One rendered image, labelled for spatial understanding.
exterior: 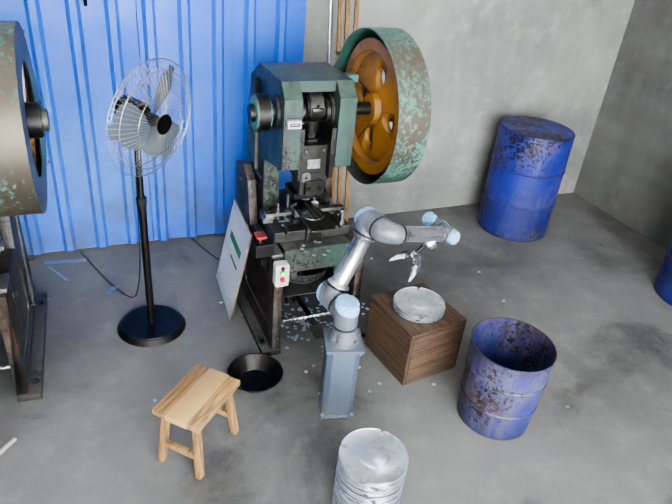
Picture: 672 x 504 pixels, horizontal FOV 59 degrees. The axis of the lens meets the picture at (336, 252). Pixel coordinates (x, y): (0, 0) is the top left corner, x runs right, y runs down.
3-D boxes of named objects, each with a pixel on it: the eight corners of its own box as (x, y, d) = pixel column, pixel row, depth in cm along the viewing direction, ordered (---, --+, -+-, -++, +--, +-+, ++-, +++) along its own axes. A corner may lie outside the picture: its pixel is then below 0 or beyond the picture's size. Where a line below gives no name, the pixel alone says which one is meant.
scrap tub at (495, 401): (548, 432, 312) (575, 362, 288) (482, 452, 297) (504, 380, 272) (500, 378, 345) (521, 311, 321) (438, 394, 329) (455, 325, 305)
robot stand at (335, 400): (354, 419, 308) (364, 352, 285) (318, 420, 305) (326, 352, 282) (350, 393, 324) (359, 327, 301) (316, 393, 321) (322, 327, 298)
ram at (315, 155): (327, 195, 327) (331, 144, 312) (301, 198, 321) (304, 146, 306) (315, 182, 340) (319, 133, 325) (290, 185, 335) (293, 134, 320)
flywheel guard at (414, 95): (417, 206, 318) (445, 48, 277) (369, 212, 308) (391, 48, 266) (341, 138, 398) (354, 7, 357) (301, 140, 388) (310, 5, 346)
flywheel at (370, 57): (431, 21, 294) (367, 54, 360) (395, 20, 286) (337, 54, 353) (441, 168, 302) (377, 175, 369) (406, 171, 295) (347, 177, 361)
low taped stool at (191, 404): (199, 413, 303) (197, 362, 285) (240, 430, 295) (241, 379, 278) (155, 462, 275) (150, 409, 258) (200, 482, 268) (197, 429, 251)
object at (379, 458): (414, 441, 257) (415, 440, 257) (399, 495, 233) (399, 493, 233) (351, 421, 264) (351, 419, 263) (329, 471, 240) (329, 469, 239)
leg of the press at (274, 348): (281, 353, 347) (289, 215, 301) (262, 357, 342) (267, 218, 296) (240, 270, 418) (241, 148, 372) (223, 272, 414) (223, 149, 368)
